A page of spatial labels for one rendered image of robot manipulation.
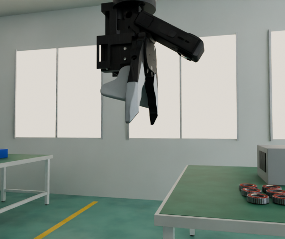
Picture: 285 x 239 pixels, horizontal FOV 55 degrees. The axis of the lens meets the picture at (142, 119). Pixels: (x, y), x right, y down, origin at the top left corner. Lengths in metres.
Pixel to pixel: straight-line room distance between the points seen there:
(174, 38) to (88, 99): 4.50
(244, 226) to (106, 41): 1.08
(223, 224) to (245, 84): 3.37
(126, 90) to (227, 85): 4.12
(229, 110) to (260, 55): 0.93
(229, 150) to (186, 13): 2.28
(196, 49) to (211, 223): 1.02
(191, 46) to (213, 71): 4.09
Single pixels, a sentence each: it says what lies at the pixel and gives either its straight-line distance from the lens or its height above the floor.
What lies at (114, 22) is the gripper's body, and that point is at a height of 1.31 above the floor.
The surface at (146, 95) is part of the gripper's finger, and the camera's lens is 0.50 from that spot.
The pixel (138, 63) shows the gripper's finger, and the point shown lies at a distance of 0.39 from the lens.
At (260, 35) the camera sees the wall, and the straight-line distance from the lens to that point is 4.70.
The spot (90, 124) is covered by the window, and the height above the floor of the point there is 1.23.
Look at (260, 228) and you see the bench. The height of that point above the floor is 0.73.
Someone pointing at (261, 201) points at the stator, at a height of 0.77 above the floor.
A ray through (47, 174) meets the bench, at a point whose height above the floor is 0.46.
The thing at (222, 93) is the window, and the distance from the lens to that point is 4.45.
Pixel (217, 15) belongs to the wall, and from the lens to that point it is 4.76.
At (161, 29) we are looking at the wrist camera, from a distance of 0.43.
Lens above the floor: 1.14
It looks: 2 degrees up
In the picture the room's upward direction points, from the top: straight up
